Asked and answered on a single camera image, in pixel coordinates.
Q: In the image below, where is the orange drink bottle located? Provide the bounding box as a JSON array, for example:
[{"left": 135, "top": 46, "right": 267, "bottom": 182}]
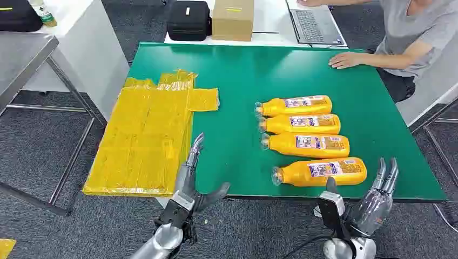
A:
[
  {"left": 271, "top": 157, "right": 368, "bottom": 187},
  {"left": 261, "top": 132, "right": 351, "bottom": 159},
  {"left": 254, "top": 95, "right": 333, "bottom": 118},
  {"left": 258, "top": 113, "right": 341, "bottom": 135}
]

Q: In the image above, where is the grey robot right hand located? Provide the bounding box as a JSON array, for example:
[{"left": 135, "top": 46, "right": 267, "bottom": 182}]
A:
[{"left": 325, "top": 157, "right": 399, "bottom": 238}]

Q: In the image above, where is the yellow plastic sheet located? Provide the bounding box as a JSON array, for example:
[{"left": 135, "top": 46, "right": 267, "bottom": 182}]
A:
[{"left": 82, "top": 70, "right": 220, "bottom": 198}]

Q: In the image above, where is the black stool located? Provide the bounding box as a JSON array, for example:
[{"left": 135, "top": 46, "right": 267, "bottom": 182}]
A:
[{"left": 392, "top": 80, "right": 416, "bottom": 104}]

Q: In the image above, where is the yellow scrap on floor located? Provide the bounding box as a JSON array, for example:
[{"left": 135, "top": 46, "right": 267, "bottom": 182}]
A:
[{"left": 0, "top": 238, "right": 17, "bottom": 259}]

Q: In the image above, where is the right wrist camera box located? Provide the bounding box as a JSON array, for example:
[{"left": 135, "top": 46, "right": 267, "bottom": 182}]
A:
[{"left": 318, "top": 191, "right": 354, "bottom": 241}]

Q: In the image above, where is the white cabinet desk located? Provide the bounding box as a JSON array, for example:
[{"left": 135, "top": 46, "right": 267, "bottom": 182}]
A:
[{"left": 21, "top": 0, "right": 130, "bottom": 122}]

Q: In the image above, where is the green table mat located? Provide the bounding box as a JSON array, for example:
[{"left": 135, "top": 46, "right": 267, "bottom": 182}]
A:
[{"left": 127, "top": 42, "right": 448, "bottom": 203}]

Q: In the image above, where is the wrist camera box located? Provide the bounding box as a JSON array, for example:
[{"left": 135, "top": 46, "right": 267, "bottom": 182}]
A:
[
  {"left": 318, "top": 191, "right": 354, "bottom": 241},
  {"left": 157, "top": 191, "right": 197, "bottom": 230}
]

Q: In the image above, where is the person's left hand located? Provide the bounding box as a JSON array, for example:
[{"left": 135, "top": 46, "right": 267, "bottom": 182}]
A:
[{"left": 328, "top": 51, "right": 363, "bottom": 70}]

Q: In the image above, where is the white table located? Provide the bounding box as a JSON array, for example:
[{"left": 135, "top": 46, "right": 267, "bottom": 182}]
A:
[{"left": 164, "top": 0, "right": 348, "bottom": 49}]

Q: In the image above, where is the grey laptop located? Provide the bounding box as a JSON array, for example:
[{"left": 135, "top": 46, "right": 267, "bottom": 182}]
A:
[{"left": 285, "top": 0, "right": 348, "bottom": 46}]

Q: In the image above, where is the black zip case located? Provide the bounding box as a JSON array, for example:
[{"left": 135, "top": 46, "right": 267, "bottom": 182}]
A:
[{"left": 166, "top": 1, "right": 212, "bottom": 42}]

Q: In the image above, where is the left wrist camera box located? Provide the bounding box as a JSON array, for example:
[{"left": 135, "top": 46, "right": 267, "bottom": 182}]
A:
[{"left": 157, "top": 191, "right": 197, "bottom": 230}]

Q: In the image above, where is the black bag with yellow mark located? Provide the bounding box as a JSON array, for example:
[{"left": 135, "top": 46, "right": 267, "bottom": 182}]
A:
[{"left": 0, "top": 0, "right": 44, "bottom": 33}]

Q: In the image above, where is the steel table frame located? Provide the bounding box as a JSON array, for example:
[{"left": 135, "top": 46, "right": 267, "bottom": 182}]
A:
[{"left": 409, "top": 96, "right": 458, "bottom": 229}]

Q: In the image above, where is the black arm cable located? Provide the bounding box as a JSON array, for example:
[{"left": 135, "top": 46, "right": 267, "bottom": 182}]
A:
[{"left": 282, "top": 234, "right": 335, "bottom": 259}]

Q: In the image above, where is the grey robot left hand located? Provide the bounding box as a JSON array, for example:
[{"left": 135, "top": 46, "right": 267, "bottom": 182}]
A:
[{"left": 173, "top": 132, "right": 232, "bottom": 216}]

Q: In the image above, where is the clear bottle with green label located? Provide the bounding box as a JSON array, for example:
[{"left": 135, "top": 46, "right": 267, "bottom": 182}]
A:
[{"left": 28, "top": 0, "right": 58, "bottom": 28}]

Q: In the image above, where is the grey floor cable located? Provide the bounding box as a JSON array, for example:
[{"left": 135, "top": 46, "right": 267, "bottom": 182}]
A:
[{"left": 432, "top": 203, "right": 458, "bottom": 233}]

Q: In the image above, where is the person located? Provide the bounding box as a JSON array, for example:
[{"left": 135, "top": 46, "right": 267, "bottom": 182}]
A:
[{"left": 296, "top": 0, "right": 458, "bottom": 104}]

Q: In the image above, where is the white side desk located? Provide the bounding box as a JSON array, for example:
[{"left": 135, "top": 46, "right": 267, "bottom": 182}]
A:
[{"left": 395, "top": 32, "right": 458, "bottom": 127}]

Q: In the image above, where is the steel bench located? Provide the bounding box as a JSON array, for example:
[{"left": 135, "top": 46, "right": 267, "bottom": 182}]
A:
[{"left": 0, "top": 31, "right": 108, "bottom": 217}]

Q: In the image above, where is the brown cardboard box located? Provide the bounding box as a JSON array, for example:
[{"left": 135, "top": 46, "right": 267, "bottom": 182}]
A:
[{"left": 212, "top": 0, "right": 255, "bottom": 42}]

